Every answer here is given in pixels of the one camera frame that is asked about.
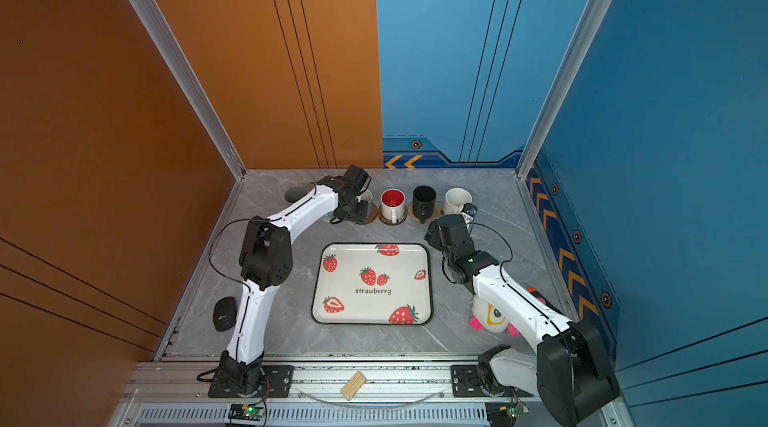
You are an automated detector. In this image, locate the rattan woven round coaster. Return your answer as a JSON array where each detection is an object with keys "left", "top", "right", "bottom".
[{"left": 407, "top": 202, "right": 443, "bottom": 224}]

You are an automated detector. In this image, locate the aluminium front rail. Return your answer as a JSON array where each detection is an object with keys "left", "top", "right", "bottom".
[{"left": 119, "top": 356, "right": 628, "bottom": 410}]

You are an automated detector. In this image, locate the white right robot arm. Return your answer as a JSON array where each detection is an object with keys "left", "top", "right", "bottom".
[{"left": 425, "top": 214, "right": 621, "bottom": 426}]

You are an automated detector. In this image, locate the aluminium corner post left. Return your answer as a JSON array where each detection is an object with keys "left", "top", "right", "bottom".
[{"left": 128, "top": 0, "right": 246, "bottom": 180}]

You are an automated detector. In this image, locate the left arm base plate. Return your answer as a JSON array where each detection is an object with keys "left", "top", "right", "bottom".
[{"left": 207, "top": 365, "right": 294, "bottom": 400}]

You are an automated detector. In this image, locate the grey metal mug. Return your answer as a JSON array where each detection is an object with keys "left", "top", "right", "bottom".
[{"left": 284, "top": 186, "right": 311, "bottom": 204}]

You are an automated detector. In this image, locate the dark brown wooden round coaster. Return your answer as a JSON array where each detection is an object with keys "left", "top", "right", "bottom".
[{"left": 377, "top": 207, "right": 407, "bottom": 226}]

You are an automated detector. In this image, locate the red inside white mug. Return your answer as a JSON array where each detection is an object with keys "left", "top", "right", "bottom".
[{"left": 380, "top": 189, "right": 406, "bottom": 222}]

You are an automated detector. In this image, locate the black computer mouse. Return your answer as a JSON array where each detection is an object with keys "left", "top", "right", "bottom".
[{"left": 212, "top": 296, "right": 237, "bottom": 332}]

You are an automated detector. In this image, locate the aluminium corner post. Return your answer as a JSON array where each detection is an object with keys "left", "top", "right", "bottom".
[
  {"left": 128, "top": 0, "right": 246, "bottom": 180},
  {"left": 516, "top": 0, "right": 613, "bottom": 181}
]

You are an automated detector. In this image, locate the green circuit board left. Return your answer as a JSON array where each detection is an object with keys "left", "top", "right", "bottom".
[{"left": 225, "top": 403, "right": 267, "bottom": 427}]

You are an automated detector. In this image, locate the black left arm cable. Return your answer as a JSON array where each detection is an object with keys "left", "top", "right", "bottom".
[{"left": 208, "top": 218, "right": 253, "bottom": 284}]

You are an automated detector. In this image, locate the small wooden block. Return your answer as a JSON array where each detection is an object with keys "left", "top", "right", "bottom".
[{"left": 340, "top": 371, "right": 367, "bottom": 401}]

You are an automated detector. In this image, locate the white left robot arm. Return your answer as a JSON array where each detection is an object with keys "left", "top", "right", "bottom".
[{"left": 209, "top": 166, "right": 370, "bottom": 398}]

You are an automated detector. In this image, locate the colourful plush toy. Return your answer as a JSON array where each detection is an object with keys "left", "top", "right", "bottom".
[{"left": 469, "top": 296, "right": 520, "bottom": 338}]

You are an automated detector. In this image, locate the white strawberry pattern tray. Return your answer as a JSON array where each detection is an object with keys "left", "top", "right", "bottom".
[{"left": 311, "top": 243, "right": 433, "bottom": 326}]

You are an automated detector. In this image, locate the black mug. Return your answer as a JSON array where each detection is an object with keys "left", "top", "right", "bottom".
[{"left": 411, "top": 185, "right": 437, "bottom": 224}]

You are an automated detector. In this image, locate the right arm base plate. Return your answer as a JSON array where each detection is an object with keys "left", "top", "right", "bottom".
[{"left": 450, "top": 364, "right": 533, "bottom": 398}]

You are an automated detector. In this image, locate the aluminium corner post right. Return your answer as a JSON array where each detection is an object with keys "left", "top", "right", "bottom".
[{"left": 516, "top": 0, "right": 613, "bottom": 181}]

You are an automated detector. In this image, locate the circuit board right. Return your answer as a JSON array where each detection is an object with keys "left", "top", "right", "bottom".
[{"left": 485, "top": 403, "right": 530, "bottom": 427}]

